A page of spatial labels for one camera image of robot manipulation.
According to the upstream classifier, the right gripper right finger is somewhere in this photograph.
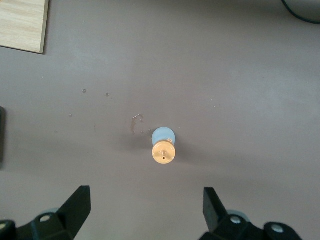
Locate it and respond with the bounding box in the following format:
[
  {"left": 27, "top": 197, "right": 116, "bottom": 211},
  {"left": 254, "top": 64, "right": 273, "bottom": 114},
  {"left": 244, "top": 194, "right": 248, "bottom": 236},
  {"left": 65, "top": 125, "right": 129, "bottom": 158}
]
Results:
[{"left": 199, "top": 187, "right": 304, "bottom": 240}]

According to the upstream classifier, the silver digital kitchen scale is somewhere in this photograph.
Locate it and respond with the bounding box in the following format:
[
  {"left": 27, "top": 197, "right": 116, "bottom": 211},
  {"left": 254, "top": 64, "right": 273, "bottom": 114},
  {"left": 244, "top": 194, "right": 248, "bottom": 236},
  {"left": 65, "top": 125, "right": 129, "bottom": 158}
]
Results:
[{"left": 0, "top": 106, "right": 6, "bottom": 171}]

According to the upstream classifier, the wooden cutting board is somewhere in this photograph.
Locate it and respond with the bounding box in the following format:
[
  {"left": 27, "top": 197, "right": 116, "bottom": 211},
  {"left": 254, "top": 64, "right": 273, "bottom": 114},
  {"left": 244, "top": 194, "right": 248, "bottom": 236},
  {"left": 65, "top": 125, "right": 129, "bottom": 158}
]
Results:
[{"left": 0, "top": 0, "right": 50, "bottom": 55}]

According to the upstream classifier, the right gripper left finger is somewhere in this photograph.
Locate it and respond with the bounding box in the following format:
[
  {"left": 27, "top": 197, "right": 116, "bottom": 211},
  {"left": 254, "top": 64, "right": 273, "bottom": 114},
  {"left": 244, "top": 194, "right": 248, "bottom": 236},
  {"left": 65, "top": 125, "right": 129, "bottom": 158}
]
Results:
[{"left": 0, "top": 185, "right": 92, "bottom": 240}]

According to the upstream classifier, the brown table cover sheet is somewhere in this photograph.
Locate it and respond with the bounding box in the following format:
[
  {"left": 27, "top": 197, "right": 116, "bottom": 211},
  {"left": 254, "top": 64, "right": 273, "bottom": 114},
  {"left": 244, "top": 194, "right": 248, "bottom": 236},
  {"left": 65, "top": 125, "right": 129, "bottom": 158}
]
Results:
[{"left": 0, "top": 0, "right": 320, "bottom": 240}]

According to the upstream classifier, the translucent sauce bottle orange cap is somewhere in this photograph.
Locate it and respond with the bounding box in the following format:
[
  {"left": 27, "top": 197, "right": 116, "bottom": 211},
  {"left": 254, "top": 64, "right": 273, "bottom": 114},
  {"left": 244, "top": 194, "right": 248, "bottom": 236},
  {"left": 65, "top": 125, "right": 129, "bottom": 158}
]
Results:
[{"left": 151, "top": 126, "right": 176, "bottom": 165}]

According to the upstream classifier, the black floor cable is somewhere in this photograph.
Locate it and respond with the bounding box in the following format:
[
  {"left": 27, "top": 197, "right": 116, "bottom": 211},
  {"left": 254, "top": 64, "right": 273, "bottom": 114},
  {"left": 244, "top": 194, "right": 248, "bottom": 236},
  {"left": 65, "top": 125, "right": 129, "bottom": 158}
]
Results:
[{"left": 281, "top": 0, "right": 320, "bottom": 26}]

